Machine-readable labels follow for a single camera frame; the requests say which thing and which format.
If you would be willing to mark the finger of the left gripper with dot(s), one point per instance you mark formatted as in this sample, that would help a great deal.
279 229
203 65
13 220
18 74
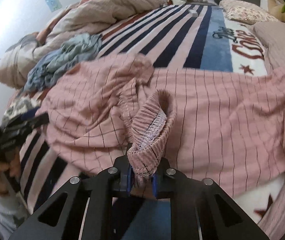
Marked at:
19 129
29 114

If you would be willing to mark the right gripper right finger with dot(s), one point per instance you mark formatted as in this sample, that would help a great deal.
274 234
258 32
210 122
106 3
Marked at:
200 209

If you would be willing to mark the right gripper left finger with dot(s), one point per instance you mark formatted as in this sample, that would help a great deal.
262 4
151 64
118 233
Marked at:
80 208

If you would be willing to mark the pink checked pants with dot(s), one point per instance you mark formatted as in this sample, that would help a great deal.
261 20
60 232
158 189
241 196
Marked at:
226 126

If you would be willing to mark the person left hand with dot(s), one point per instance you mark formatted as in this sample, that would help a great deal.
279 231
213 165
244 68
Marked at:
14 169

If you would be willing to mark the blue denim garment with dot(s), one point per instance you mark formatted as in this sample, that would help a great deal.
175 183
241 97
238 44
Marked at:
36 79

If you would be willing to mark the light blue garment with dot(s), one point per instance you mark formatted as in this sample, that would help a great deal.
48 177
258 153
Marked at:
82 47

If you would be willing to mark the pink striped duvet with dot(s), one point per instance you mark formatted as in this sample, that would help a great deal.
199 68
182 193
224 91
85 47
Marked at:
87 16

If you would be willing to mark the striped Coke blanket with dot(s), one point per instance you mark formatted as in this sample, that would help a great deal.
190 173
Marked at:
171 39

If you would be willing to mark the pink pillow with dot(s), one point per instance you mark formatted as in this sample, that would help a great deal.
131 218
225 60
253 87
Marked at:
272 37

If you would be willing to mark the small white box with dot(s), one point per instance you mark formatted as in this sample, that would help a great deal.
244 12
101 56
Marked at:
194 13

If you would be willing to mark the floral pillow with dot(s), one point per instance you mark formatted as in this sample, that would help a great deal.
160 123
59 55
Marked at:
245 12

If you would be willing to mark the tan plush toy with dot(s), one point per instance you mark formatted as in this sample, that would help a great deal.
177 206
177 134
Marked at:
275 8

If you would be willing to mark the blue wall poster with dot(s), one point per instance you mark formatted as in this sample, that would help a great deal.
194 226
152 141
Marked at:
53 5

